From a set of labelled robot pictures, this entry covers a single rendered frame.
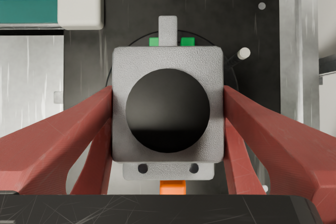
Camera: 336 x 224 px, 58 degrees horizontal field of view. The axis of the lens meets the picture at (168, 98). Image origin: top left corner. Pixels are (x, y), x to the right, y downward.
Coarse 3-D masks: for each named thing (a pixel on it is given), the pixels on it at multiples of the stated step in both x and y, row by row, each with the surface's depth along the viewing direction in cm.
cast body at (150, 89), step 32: (160, 32) 16; (128, 64) 12; (160, 64) 12; (192, 64) 12; (128, 96) 11; (160, 96) 11; (192, 96) 11; (128, 128) 12; (160, 128) 11; (192, 128) 10; (128, 160) 11; (160, 160) 11; (192, 160) 11
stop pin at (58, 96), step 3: (54, 93) 34; (57, 93) 34; (60, 93) 34; (54, 96) 34; (57, 96) 34; (60, 96) 34; (54, 99) 34; (57, 99) 34; (60, 99) 34; (54, 102) 34; (57, 102) 34; (60, 102) 34
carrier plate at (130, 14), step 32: (128, 0) 34; (160, 0) 34; (192, 0) 34; (224, 0) 34; (256, 0) 34; (64, 32) 34; (96, 32) 34; (128, 32) 34; (192, 32) 33; (224, 32) 33; (256, 32) 33; (64, 64) 33; (96, 64) 33; (256, 64) 33; (64, 96) 33; (256, 96) 33; (256, 160) 33; (128, 192) 33; (192, 192) 33; (224, 192) 33
